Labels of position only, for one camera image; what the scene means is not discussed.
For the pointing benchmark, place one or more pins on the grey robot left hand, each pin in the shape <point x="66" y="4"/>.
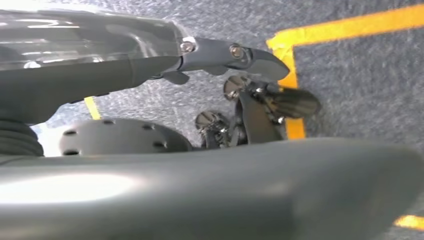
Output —
<point x="198" y="198"/>

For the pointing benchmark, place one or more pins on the black perforated round plate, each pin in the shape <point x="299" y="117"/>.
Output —
<point x="116" y="139"/>

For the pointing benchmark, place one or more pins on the yellow floor tape strip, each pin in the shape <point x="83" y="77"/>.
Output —
<point x="92" y="107"/>
<point x="410" y="222"/>

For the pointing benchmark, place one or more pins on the yellow floor tape square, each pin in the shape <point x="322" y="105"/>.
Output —
<point x="348" y="28"/>

